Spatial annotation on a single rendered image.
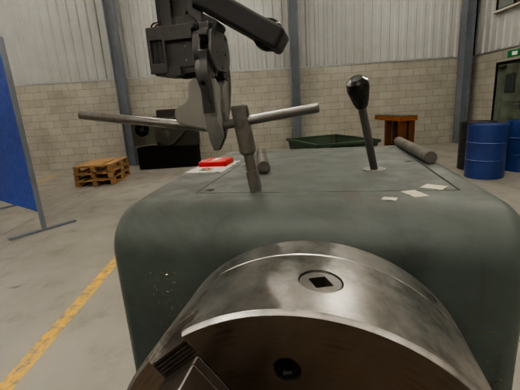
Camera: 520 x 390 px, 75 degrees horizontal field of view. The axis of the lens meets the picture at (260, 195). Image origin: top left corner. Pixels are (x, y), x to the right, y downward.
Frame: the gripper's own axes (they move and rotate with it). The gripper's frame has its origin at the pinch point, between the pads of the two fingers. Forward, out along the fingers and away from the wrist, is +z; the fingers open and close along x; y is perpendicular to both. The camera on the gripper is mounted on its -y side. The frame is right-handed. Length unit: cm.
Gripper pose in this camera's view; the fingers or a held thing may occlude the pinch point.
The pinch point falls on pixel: (222, 140)
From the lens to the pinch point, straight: 46.3
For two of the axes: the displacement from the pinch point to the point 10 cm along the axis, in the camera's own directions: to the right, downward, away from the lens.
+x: -2.1, 2.5, -9.4
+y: -9.8, 0.1, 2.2
